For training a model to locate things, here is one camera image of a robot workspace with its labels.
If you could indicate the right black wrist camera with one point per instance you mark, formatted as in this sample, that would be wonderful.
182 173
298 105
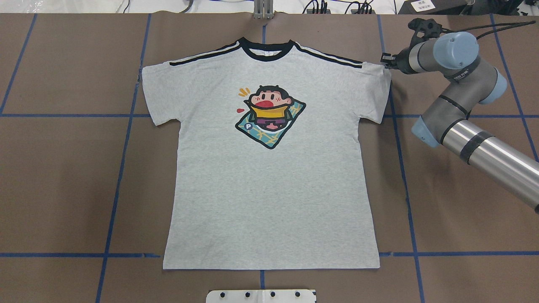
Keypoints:
424 30

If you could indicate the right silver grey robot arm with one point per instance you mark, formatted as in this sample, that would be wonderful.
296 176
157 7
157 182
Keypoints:
472 81

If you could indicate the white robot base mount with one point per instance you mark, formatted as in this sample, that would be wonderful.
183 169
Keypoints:
262 296

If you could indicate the black box with label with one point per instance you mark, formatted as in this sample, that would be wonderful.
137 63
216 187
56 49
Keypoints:
433 7

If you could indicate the grey metal camera post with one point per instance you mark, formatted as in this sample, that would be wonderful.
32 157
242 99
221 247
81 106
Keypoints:
263 9

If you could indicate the grey cartoon print t-shirt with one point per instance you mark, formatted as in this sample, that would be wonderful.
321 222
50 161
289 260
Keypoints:
269 166

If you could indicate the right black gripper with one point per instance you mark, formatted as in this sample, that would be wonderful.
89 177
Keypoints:
400 61

